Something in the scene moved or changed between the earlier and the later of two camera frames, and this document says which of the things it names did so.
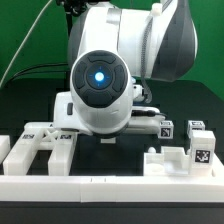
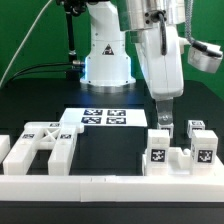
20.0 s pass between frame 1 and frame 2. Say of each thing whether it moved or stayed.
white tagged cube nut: stayed
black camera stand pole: stayed
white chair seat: stayed
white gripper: moved
